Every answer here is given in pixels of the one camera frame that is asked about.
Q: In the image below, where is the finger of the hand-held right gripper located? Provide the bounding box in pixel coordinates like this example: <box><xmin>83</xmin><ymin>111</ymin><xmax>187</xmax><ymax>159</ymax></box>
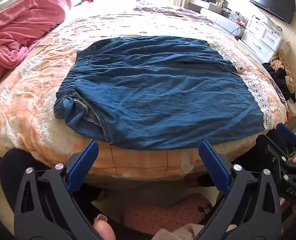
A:
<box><xmin>264</xmin><ymin>122</ymin><xmax>296</xmax><ymax>205</ymax></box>

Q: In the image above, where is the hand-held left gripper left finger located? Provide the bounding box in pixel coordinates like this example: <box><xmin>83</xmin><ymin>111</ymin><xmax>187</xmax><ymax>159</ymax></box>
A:
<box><xmin>14</xmin><ymin>139</ymin><xmax>106</xmax><ymax>240</ymax></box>

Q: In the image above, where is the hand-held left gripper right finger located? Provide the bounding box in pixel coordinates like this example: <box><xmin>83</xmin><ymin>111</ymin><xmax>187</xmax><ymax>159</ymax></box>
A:
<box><xmin>198</xmin><ymin>139</ymin><xmax>288</xmax><ymax>240</ymax></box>

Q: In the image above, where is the blue denim pants lace trim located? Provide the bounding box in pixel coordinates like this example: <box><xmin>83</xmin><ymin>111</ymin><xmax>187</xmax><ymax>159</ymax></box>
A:
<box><xmin>53</xmin><ymin>35</ymin><xmax>275</xmax><ymax>151</ymax></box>

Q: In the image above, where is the person's right hand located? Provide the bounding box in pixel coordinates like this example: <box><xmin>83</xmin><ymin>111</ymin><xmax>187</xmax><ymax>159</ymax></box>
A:
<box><xmin>277</xmin><ymin>195</ymin><xmax>296</xmax><ymax>214</ymax></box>

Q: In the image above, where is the person's left hand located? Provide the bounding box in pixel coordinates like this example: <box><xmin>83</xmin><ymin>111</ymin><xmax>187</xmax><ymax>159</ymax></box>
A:
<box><xmin>93</xmin><ymin>214</ymin><xmax>116</xmax><ymax>240</ymax></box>

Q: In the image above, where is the dark clothes heap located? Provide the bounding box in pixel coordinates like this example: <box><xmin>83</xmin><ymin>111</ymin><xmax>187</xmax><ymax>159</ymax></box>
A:
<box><xmin>262</xmin><ymin>62</ymin><xmax>296</xmax><ymax>103</ymax></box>

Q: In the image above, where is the beige knitted garment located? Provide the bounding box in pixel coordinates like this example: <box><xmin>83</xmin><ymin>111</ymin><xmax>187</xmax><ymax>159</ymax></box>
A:
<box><xmin>270</xmin><ymin>49</ymin><xmax>296</xmax><ymax>93</ymax></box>

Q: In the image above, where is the pink dotted slipper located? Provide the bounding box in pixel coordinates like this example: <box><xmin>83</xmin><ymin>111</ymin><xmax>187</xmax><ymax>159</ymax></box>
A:
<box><xmin>123</xmin><ymin>195</ymin><xmax>213</xmax><ymax>233</ymax></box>

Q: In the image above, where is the cream fleece cloth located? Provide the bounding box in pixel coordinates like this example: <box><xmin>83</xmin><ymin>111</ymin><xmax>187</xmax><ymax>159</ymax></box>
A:
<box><xmin>152</xmin><ymin>222</ymin><xmax>201</xmax><ymax>240</ymax></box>

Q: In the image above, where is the white drawer cabinet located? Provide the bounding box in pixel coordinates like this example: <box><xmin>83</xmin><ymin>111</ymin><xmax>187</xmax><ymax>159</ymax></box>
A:
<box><xmin>240</xmin><ymin>17</ymin><xmax>285</xmax><ymax>60</ymax></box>

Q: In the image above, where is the orange floral bed quilt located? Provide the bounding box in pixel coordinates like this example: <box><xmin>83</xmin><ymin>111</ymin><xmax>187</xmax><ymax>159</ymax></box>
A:
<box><xmin>0</xmin><ymin>4</ymin><xmax>291</xmax><ymax>185</ymax></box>

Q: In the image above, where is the pale grey desk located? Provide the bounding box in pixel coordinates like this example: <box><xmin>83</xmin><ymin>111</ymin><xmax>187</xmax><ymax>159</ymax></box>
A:
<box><xmin>188</xmin><ymin>0</ymin><xmax>248</xmax><ymax>39</ymax></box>

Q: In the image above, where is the black flat screen television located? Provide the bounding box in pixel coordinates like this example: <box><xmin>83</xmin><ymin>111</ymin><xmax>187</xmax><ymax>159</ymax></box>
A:
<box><xmin>250</xmin><ymin>0</ymin><xmax>296</xmax><ymax>24</ymax></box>

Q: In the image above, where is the pink blanket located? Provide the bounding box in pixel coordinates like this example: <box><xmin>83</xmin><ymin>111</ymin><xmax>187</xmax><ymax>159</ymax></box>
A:
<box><xmin>0</xmin><ymin>0</ymin><xmax>73</xmax><ymax>94</ymax></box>

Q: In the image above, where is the black cable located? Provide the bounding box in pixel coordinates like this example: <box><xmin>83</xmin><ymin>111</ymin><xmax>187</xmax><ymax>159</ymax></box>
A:
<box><xmin>232</xmin><ymin>25</ymin><xmax>246</xmax><ymax>37</ymax></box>

